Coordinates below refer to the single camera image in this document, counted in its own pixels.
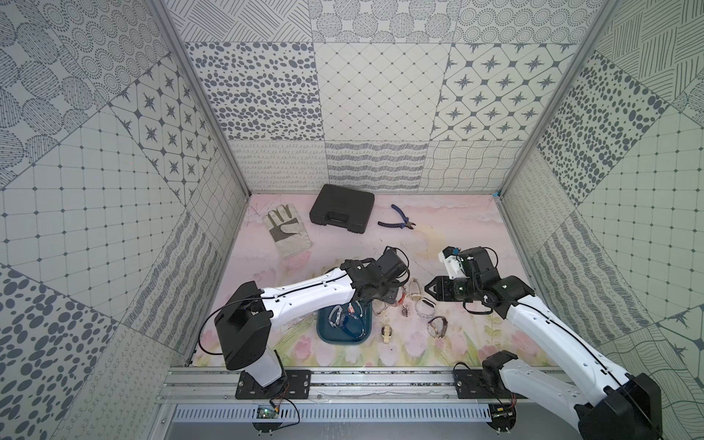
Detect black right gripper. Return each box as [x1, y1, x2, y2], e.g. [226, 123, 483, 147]
[424, 276, 480, 303]

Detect blue strap watch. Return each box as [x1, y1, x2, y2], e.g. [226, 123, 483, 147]
[342, 311, 367, 340]

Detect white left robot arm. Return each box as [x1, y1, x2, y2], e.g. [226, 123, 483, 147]
[198, 247, 410, 388]

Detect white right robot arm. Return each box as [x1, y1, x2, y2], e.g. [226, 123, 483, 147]
[425, 247, 664, 439]

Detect teal storage tray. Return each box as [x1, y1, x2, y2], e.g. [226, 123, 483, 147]
[316, 301, 373, 346]

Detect black plastic tool case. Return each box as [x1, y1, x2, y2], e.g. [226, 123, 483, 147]
[309, 183, 375, 234]

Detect grey work glove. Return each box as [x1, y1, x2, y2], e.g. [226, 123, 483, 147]
[262, 205, 313, 259]

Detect beige strap gold watch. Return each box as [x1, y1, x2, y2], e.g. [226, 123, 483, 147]
[407, 279, 424, 302]

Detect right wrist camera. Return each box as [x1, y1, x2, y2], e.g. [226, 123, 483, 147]
[438, 247, 467, 280]

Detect white grey strap watch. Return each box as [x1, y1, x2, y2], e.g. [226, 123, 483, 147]
[414, 298, 436, 321]

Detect blue handled pliers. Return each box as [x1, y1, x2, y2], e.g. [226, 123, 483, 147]
[377, 203, 417, 230]

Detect aluminium mounting rail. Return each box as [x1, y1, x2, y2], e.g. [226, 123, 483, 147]
[157, 366, 511, 404]

